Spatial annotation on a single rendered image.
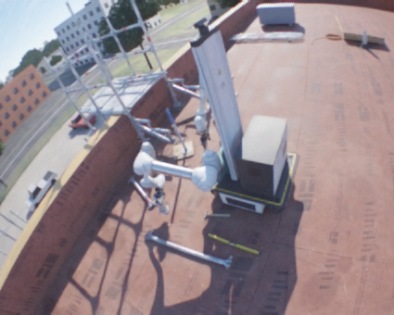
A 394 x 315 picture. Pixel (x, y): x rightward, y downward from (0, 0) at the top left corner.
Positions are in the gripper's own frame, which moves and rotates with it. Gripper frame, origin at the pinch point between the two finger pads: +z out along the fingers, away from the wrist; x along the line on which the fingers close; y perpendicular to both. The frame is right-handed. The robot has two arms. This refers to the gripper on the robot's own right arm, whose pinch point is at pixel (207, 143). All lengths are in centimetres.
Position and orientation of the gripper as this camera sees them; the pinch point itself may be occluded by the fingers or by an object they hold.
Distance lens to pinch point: 252.8
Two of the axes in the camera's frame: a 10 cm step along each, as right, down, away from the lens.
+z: 2.8, 6.5, 7.0
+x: 4.6, -7.4, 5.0
